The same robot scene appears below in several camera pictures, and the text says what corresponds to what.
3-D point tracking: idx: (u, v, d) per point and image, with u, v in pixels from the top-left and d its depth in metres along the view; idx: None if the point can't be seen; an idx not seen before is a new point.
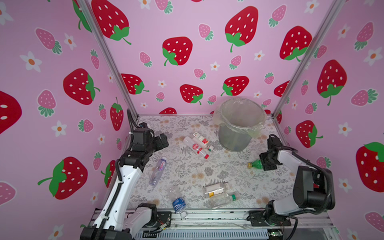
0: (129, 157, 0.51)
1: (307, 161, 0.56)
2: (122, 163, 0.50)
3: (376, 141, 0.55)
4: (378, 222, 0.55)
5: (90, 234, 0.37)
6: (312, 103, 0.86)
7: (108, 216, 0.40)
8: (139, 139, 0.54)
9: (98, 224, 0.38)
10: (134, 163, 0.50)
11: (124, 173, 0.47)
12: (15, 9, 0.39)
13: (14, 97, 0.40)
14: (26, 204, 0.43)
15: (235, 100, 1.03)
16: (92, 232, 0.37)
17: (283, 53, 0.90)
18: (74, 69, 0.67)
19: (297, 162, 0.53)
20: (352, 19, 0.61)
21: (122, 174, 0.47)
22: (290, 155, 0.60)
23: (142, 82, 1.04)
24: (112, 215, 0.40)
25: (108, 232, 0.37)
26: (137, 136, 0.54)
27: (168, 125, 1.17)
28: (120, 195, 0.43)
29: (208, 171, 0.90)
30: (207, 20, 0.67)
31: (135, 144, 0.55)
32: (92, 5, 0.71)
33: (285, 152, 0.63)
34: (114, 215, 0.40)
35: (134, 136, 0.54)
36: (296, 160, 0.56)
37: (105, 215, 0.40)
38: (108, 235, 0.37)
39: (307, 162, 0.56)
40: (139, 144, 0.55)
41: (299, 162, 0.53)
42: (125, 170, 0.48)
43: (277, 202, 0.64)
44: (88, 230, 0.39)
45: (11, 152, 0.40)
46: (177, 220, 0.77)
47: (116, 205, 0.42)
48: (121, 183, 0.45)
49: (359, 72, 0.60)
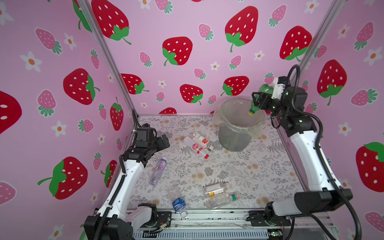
0: (132, 152, 0.53)
1: (331, 179, 0.41)
2: (125, 157, 0.52)
3: (376, 141, 0.55)
4: (378, 222, 0.55)
5: (94, 222, 0.38)
6: (312, 103, 0.86)
7: (111, 205, 0.41)
8: (142, 136, 0.57)
9: (102, 213, 0.40)
10: (137, 157, 0.52)
11: (128, 166, 0.50)
12: (15, 9, 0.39)
13: (15, 98, 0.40)
14: (26, 204, 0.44)
15: (235, 100, 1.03)
16: (95, 220, 0.38)
17: (283, 53, 0.90)
18: (74, 69, 0.67)
19: (315, 169, 0.42)
20: (353, 19, 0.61)
21: (126, 167, 0.49)
22: (310, 150, 0.45)
23: (142, 82, 1.04)
24: (116, 205, 0.41)
25: (112, 220, 0.38)
26: (140, 134, 0.57)
27: (168, 125, 1.17)
28: (124, 186, 0.45)
29: (208, 171, 0.90)
30: (206, 20, 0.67)
31: (138, 141, 0.58)
32: (92, 5, 0.71)
33: (304, 141, 0.46)
34: (117, 204, 0.41)
35: (137, 133, 0.57)
36: (317, 166, 0.43)
37: (109, 204, 0.41)
38: (110, 223, 0.38)
39: (331, 180, 0.41)
40: (141, 141, 0.58)
41: (320, 172, 0.42)
42: (128, 164, 0.50)
43: (276, 204, 0.64)
44: (92, 218, 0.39)
45: (12, 152, 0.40)
46: (177, 220, 0.77)
47: (119, 196, 0.43)
48: (124, 175, 0.47)
49: (360, 72, 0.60)
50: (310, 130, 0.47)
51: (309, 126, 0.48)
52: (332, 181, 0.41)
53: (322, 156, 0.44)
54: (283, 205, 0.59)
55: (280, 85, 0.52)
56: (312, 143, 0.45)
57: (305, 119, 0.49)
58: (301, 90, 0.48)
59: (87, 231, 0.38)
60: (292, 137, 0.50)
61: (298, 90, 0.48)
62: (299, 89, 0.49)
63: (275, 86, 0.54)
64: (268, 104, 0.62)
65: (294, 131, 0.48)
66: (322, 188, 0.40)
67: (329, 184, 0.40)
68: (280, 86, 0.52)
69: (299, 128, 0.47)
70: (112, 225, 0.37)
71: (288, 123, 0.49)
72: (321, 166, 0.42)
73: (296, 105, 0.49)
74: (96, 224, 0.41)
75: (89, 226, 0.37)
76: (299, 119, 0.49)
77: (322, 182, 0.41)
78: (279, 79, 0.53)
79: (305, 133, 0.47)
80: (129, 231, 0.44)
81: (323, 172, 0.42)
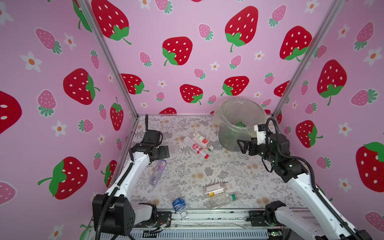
0: (140, 146, 0.58)
1: (344, 223, 0.40)
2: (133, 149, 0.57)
3: (376, 141, 0.55)
4: (378, 222, 0.55)
5: (101, 200, 0.40)
6: (312, 103, 0.86)
7: (119, 186, 0.44)
8: (151, 136, 0.65)
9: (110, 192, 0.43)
10: (144, 150, 0.57)
11: (136, 156, 0.54)
12: (15, 9, 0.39)
13: (15, 98, 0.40)
14: (26, 203, 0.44)
15: (235, 100, 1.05)
16: (103, 199, 0.41)
17: (283, 53, 0.90)
18: (74, 69, 0.67)
19: (325, 215, 0.42)
20: (353, 19, 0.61)
21: (134, 157, 0.54)
22: (311, 194, 0.46)
23: (142, 82, 1.04)
24: (123, 186, 0.44)
25: (118, 199, 0.41)
26: (149, 133, 0.65)
27: (168, 125, 1.17)
28: (131, 173, 0.48)
29: (208, 171, 0.90)
30: (207, 20, 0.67)
31: (147, 140, 0.64)
32: (92, 5, 0.71)
33: (302, 185, 0.47)
34: (125, 186, 0.44)
35: (147, 132, 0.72)
36: (324, 210, 0.42)
37: (117, 185, 0.45)
38: (117, 201, 0.40)
39: (343, 223, 0.40)
40: (150, 139, 0.64)
41: (330, 216, 0.41)
42: (136, 154, 0.55)
43: (278, 211, 0.64)
44: (100, 196, 0.41)
45: (12, 152, 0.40)
46: (177, 220, 0.77)
47: (126, 180, 0.46)
48: (132, 163, 0.52)
49: (359, 72, 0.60)
50: (302, 173, 0.50)
51: (300, 169, 0.51)
52: (345, 225, 0.40)
53: (324, 199, 0.45)
54: (293, 226, 0.55)
55: (261, 132, 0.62)
56: (310, 187, 0.47)
57: (294, 163, 0.53)
58: (282, 137, 0.54)
59: (95, 209, 0.40)
60: (289, 183, 0.51)
61: (280, 137, 0.54)
62: (281, 137, 0.55)
63: (257, 133, 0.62)
64: (257, 150, 0.64)
65: (288, 177, 0.50)
66: (340, 236, 0.38)
67: (344, 229, 0.39)
68: (261, 132, 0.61)
69: (291, 174, 0.50)
70: (118, 203, 0.40)
71: (281, 169, 0.52)
72: (328, 210, 0.42)
73: (283, 150, 0.53)
74: (104, 203, 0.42)
75: (97, 203, 0.40)
76: (288, 164, 0.53)
77: (337, 228, 0.39)
78: (259, 127, 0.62)
79: (299, 178, 0.49)
80: (132, 216, 0.45)
81: (333, 216, 0.41)
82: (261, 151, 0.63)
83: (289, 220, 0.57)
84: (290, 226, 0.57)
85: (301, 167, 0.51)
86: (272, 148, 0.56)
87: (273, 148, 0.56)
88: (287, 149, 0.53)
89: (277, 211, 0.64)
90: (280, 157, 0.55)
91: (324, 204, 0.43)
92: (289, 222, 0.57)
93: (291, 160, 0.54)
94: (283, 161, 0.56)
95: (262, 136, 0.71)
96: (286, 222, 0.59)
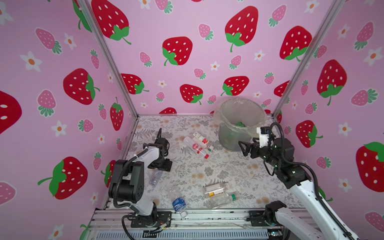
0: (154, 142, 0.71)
1: (347, 233, 0.40)
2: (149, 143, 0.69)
3: (376, 141, 0.55)
4: (378, 222, 0.55)
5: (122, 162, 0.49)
6: (312, 103, 0.86)
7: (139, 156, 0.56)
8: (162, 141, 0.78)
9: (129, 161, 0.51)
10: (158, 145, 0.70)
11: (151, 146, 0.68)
12: (14, 9, 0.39)
13: (15, 98, 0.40)
14: (26, 203, 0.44)
15: (235, 100, 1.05)
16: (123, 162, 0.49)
17: (283, 53, 0.90)
18: (74, 69, 0.67)
19: (328, 224, 0.41)
20: (352, 18, 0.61)
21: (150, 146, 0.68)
22: (314, 202, 0.45)
23: (142, 82, 1.04)
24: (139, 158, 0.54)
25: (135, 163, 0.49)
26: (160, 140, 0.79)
27: (168, 125, 1.17)
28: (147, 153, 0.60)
29: (208, 171, 0.90)
30: (206, 20, 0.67)
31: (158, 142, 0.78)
32: (92, 5, 0.71)
33: (305, 193, 0.47)
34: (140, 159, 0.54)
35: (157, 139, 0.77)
36: (327, 219, 0.42)
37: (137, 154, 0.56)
38: (135, 164, 0.49)
39: (347, 233, 0.40)
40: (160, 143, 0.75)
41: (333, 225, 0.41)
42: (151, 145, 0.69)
43: (279, 212, 0.64)
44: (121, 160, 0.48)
45: (11, 152, 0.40)
46: (177, 220, 0.77)
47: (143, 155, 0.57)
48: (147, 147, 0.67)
49: (360, 72, 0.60)
50: (305, 180, 0.49)
51: (303, 176, 0.50)
52: (349, 235, 0.39)
53: (327, 208, 0.44)
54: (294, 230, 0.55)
55: (264, 135, 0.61)
56: (313, 194, 0.46)
57: (297, 169, 0.52)
58: (287, 143, 0.53)
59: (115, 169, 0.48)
60: (291, 189, 0.51)
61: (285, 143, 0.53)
62: (285, 143, 0.53)
63: (260, 136, 0.71)
64: (259, 152, 0.63)
65: (291, 183, 0.50)
66: None
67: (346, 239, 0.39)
68: (264, 135, 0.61)
69: (294, 180, 0.49)
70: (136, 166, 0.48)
71: (284, 175, 0.52)
72: (331, 219, 0.42)
73: (287, 156, 0.51)
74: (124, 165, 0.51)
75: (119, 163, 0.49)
76: (292, 170, 0.52)
77: (340, 238, 0.39)
78: (262, 130, 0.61)
79: (303, 185, 0.48)
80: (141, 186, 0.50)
81: (335, 225, 0.41)
82: (263, 155, 0.62)
83: (289, 222, 0.58)
84: (291, 229, 0.57)
85: (303, 173, 0.51)
86: (275, 153, 0.55)
87: (276, 153, 0.55)
88: (291, 155, 0.52)
89: (276, 212, 0.64)
90: (283, 164, 0.54)
91: (328, 213, 0.43)
92: (290, 225, 0.57)
93: (294, 166, 0.53)
94: (286, 167, 0.54)
95: (264, 139, 0.69)
96: (287, 224, 0.59)
